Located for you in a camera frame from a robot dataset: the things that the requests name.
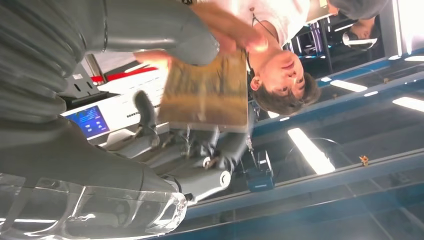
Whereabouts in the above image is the person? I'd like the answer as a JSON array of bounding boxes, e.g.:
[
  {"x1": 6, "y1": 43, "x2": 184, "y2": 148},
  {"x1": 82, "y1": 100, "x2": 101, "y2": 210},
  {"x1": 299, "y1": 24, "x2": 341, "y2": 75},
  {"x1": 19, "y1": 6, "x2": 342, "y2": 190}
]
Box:
[
  {"x1": 134, "y1": 0, "x2": 332, "y2": 117},
  {"x1": 326, "y1": 0, "x2": 390, "y2": 51}
]

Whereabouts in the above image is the white kiosk with blue screen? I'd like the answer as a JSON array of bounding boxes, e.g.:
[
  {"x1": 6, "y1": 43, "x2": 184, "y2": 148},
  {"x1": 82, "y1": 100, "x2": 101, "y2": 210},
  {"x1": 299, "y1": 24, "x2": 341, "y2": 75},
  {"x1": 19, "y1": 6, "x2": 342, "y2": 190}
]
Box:
[{"x1": 61, "y1": 67, "x2": 173, "y2": 147}]

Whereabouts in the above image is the grey slotted metal plate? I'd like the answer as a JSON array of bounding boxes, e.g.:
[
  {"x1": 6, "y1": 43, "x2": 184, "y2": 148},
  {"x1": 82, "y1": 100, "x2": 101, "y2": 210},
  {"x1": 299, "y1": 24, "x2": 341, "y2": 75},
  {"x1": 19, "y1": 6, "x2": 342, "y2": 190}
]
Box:
[{"x1": 59, "y1": 64, "x2": 102, "y2": 100}]

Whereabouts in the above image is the ceiling light panel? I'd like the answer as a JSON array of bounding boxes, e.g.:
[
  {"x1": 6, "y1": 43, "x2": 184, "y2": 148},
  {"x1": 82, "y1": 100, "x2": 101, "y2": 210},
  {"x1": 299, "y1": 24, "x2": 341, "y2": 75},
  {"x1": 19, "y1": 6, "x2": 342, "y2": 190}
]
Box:
[
  {"x1": 287, "y1": 127, "x2": 336, "y2": 176},
  {"x1": 330, "y1": 79, "x2": 369, "y2": 93},
  {"x1": 392, "y1": 96, "x2": 424, "y2": 113}
]

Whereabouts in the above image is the red barrier belt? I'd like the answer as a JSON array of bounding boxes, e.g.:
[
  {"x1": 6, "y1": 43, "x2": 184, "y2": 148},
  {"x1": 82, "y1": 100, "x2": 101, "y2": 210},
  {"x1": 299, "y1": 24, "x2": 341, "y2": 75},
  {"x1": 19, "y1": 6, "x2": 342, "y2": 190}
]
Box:
[{"x1": 90, "y1": 66, "x2": 159, "y2": 83}]

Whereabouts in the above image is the blue box device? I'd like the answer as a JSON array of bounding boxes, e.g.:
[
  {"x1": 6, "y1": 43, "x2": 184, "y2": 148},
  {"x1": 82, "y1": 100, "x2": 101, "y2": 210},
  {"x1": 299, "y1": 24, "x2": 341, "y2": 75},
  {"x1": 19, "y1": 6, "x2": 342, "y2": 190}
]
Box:
[{"x1": 245, "y1": 150, "x2": 276, "y2": 193}]

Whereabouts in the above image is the pendant necklace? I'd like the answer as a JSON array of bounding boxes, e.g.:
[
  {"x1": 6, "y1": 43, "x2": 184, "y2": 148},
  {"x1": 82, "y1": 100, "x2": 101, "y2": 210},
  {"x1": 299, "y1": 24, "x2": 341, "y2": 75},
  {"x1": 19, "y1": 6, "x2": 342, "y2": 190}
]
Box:
[{"x1": 248, "y1": 6, "x2": 280, "y2": 41}]

